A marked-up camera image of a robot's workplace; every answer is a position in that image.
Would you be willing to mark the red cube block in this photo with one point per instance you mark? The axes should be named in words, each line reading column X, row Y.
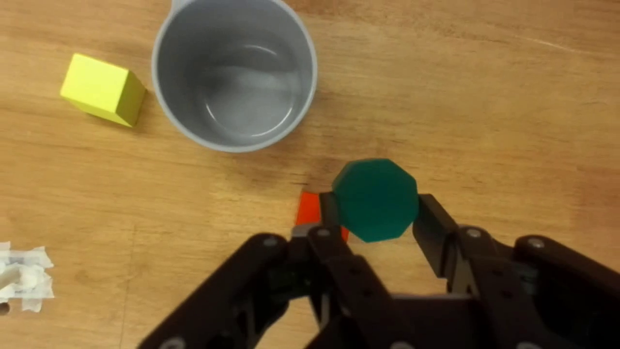
column 319, row 212

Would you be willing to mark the green octagonal block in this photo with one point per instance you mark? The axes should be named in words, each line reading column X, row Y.
column 377, row 198

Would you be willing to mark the grey measuring cup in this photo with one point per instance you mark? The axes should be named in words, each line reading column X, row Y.
column 236, row 76

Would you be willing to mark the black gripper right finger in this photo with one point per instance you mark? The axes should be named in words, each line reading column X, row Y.
column 538, row 293

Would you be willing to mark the clear peg stand right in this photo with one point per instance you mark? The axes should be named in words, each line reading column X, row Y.
column 27, row 282

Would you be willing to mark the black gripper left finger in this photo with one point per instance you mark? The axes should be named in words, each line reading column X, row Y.
column 253, row 289

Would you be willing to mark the yellow cube block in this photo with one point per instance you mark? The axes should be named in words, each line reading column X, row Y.
column 104, row 90

